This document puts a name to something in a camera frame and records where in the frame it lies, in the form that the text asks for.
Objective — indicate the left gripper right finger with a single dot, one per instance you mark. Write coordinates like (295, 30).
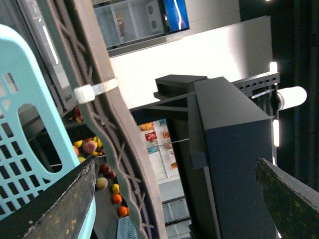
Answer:
(293, 206)

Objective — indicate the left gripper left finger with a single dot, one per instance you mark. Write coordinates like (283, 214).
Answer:
(65, 210)

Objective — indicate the large teal shopping basket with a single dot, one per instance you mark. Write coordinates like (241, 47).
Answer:
(23, 177)

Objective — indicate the grey basket handle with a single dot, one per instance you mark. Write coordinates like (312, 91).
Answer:
(79, 43)

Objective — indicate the peach on far shelf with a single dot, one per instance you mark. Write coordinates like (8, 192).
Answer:
(101, 183)

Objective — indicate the orange beside far lemon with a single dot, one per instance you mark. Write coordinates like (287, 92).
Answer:
(117, 199)

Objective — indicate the lemon on far shelf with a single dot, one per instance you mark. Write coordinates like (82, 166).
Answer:
(115, 188)

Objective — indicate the red apple far shelf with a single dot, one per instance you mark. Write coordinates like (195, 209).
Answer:
(104, 168)

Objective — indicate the black upper display shelf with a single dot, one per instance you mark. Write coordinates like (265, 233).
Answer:
(218, 134)

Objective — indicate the white grocery shelf right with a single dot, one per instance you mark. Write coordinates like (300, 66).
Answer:
(157, 140)

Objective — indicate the orange beside blue basket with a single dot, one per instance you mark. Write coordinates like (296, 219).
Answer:
(123, 211)

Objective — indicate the small blue basket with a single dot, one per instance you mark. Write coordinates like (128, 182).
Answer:
(126, 229)

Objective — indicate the yellow banana bunch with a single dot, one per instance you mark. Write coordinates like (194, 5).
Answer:
(89, 146)

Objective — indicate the white zip tie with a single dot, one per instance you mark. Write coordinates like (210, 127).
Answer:
(87, 93)

